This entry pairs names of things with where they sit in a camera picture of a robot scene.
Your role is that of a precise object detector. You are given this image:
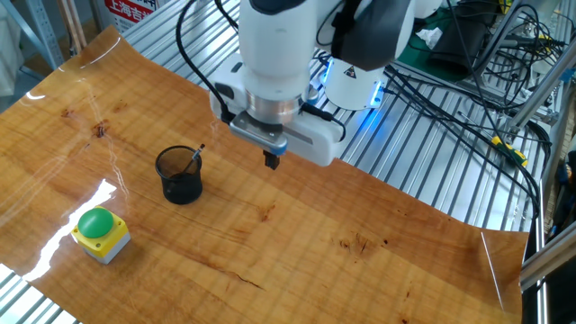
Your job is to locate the green cutting mat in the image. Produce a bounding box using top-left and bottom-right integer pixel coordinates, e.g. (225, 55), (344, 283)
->
(395, 6), (479, 83)

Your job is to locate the black cable bundle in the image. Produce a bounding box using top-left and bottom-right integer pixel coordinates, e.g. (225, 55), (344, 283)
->
(382, 60), (542, 220)

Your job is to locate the yellow box green push button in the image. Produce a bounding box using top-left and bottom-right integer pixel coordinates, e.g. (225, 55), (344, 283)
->
(70, 206), (132, 266)

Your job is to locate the grey perforated metal strut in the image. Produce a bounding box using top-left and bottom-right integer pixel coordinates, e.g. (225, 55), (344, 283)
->
(0, 0), (65, 71)

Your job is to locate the red and white sign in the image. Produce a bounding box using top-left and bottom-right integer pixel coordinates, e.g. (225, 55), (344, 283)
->
(103, 0), (157, 33)

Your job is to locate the thick aluminium frame beam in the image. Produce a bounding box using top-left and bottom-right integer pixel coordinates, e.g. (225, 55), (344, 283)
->
(520, 233), (576, 292)

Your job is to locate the black and clear pen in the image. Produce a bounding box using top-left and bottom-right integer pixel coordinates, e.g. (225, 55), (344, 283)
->
(178, 143), (206, 177)

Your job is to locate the black mesh pen holder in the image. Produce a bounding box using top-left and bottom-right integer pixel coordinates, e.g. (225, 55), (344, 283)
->
(155, 144), (204, 206)

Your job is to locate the yellow green handle screwdriver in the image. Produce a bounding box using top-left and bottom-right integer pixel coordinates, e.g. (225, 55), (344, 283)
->
(457, 111), (529, 168)

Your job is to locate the crumpled white tissue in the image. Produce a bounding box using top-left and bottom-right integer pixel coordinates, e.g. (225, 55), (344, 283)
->
(415, 26), (445, 50)

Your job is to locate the slanted aluminium frame beam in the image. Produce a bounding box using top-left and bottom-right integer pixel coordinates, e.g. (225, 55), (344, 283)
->
(508, 49), (576, 131)

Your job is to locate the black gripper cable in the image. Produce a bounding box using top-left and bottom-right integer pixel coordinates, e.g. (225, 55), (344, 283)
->
(175, 0), (236, 125)

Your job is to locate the glossy wood pattern mat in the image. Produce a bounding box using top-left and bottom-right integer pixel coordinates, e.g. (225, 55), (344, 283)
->
(0, 25), (530, 324)

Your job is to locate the pair of wooden sticks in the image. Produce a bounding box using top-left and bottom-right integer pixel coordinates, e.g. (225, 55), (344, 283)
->
(57, 0), (88, 56)

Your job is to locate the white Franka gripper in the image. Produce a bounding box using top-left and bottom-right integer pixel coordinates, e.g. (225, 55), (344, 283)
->
(208, 52), (347, 171)

